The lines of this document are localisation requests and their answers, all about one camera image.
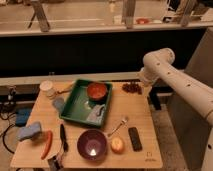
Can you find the dark red grape bunch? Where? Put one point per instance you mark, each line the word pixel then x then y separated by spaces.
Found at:
pixel 132 87

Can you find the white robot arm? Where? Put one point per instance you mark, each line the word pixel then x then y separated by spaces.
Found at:
pixel 158 65

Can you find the white plastic cup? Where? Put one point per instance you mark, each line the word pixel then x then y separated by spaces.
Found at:
pixel 47 88

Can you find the orange red bowl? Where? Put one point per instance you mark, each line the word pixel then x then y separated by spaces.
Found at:
pixel 96 91

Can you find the green plastic tray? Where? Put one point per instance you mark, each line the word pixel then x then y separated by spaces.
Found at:
pixel 78 105

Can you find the blue grey cloth in tray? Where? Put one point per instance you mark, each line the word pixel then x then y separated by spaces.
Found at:
pixel 96 114

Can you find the silver fork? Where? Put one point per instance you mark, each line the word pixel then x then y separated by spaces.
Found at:
pixel 123 122

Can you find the wooden spoon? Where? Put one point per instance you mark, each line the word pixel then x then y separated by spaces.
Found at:
pixel 66 90

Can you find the grey blue small cloth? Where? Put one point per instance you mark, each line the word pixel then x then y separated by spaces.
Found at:
pixel 58 103

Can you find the purple bowl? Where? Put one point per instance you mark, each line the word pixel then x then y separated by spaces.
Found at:
pixel 92 145

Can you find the black remote control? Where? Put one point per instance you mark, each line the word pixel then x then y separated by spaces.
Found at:
pixel 135 139

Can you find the blue box off table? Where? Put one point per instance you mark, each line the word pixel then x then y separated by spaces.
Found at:
pixel 22 116

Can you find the blue sponge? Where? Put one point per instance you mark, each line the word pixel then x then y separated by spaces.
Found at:
pixel 30 131

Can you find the small dark gadget table edge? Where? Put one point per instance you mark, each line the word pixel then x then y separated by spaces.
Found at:
pixel 54 164

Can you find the black handled knife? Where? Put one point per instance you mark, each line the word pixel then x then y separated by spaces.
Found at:
pixel 63 138

